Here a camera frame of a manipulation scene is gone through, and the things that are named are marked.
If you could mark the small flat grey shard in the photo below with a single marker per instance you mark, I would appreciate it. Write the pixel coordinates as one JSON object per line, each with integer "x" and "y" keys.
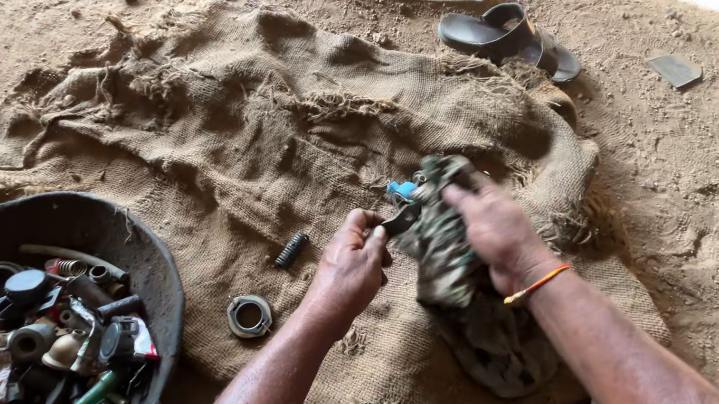
{"x": 675, "y": 70}

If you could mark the black round knob cap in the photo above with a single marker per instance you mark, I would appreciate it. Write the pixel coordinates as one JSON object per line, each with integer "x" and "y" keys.
{"x": 26, "y": 286}

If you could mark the black coil spring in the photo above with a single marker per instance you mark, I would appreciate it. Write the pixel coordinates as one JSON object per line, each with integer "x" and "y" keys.
{"x": 291, "y": 249}

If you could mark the person's left hand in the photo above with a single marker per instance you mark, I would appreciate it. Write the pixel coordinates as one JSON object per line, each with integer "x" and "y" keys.
{"x": 345, "y": 269}

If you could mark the person's right fingers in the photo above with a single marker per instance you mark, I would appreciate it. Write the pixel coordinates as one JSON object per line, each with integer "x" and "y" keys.
{"x": 470, "y": 195}

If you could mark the person's right hand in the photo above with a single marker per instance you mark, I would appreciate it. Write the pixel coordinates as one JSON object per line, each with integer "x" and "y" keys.
{"x": 509, "y": 236}

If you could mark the blue plastic fitting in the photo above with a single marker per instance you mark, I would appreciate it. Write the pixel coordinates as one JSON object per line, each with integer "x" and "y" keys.
{"x": 401, "y": 189}

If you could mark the brown burlap sack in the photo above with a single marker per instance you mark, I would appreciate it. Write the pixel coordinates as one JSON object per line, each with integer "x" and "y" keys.
{"x": 235, "y": 142}

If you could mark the black sandal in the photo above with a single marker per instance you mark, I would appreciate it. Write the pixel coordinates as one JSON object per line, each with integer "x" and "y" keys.
{"x": 507, "y": 38}

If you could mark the green plastic tube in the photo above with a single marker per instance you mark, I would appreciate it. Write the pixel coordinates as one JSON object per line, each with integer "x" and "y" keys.
{"x": 93, "y": 395}

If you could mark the camouflage cloth rag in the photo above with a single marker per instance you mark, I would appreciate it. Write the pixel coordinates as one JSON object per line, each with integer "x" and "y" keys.
{"x": 443, "y": 253}

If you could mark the dark metal lever part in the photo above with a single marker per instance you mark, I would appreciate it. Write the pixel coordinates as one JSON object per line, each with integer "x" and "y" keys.
{"x": 402, "y": 220}

